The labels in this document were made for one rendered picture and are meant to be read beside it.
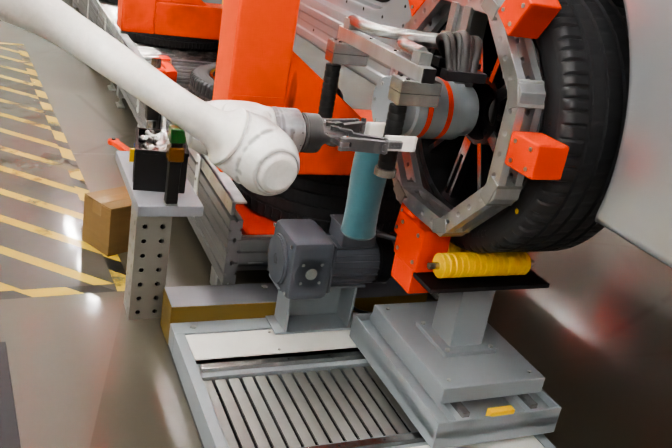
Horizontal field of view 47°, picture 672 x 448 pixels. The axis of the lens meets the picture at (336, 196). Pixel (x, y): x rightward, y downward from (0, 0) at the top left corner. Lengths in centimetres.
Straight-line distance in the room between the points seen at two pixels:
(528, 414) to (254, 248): 92
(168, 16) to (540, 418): 269
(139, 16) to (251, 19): 196
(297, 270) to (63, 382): 66
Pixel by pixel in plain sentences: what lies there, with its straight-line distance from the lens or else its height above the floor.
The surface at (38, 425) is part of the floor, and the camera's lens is 199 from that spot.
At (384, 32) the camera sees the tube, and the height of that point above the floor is 100.
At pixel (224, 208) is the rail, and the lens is 235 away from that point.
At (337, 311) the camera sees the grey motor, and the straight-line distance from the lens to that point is 236.
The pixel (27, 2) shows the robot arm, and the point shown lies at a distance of 127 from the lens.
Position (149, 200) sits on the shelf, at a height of 45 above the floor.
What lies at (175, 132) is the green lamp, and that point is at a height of 65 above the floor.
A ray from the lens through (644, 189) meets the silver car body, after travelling 149.
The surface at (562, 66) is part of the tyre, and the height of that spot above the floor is 102.
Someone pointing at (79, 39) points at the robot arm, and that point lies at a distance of 127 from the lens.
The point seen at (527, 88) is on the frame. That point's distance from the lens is 154.
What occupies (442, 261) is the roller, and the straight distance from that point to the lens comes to 176.
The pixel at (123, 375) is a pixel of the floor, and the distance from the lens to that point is 215.
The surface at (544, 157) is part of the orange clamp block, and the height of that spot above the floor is 86.
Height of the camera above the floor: 122
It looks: 20 degrees down
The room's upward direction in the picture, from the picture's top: 10 degrees clockwise
